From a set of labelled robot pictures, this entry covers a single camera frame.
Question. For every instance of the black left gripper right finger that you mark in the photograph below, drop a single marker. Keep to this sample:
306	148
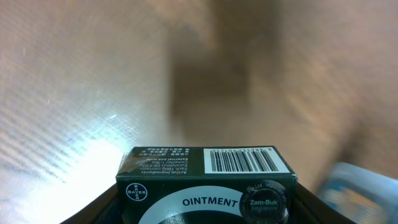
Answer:
307	208

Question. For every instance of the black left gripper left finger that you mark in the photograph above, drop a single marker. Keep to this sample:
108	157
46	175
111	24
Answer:
102	210

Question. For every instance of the clear plastic container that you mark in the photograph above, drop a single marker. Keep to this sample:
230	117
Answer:
361	195

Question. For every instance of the green ointment box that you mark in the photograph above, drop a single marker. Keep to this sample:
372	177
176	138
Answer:
244	184

